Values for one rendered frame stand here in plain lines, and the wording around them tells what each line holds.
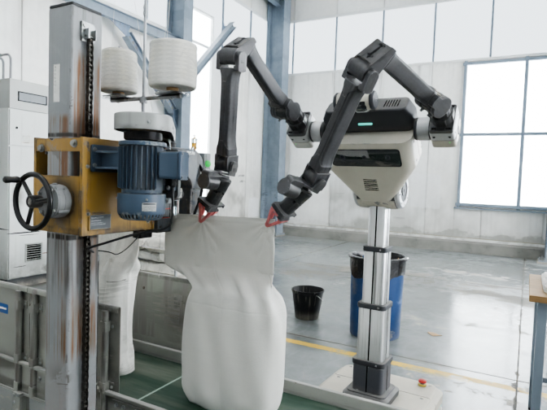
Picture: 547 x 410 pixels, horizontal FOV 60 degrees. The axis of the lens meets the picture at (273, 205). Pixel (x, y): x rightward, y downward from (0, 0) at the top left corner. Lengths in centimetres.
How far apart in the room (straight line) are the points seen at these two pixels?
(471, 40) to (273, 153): 447
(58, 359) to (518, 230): 854
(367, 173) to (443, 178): 760
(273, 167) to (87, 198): 902
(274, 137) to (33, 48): 563
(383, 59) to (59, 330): 133
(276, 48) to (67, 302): 961
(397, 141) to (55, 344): 141
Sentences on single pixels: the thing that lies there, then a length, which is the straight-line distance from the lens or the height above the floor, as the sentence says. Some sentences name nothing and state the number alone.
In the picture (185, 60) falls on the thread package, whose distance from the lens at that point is 167.
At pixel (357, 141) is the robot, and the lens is 193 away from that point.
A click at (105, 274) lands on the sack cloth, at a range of 208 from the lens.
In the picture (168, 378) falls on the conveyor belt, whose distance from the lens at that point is 214.
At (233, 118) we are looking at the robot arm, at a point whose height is 144.
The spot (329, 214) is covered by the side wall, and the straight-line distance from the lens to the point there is 1019.
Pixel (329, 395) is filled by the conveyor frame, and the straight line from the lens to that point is 197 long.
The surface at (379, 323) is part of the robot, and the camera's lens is 217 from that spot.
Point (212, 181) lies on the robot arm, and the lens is 169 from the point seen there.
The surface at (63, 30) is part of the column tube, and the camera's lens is 172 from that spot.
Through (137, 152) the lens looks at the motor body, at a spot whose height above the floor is 129.
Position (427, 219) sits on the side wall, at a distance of 963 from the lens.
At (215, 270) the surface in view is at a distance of 181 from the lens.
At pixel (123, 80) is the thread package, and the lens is 184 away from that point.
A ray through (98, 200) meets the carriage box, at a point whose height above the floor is 114.
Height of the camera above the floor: 122
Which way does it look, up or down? 3 degrees down
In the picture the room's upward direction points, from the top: 2 degrees clockwise
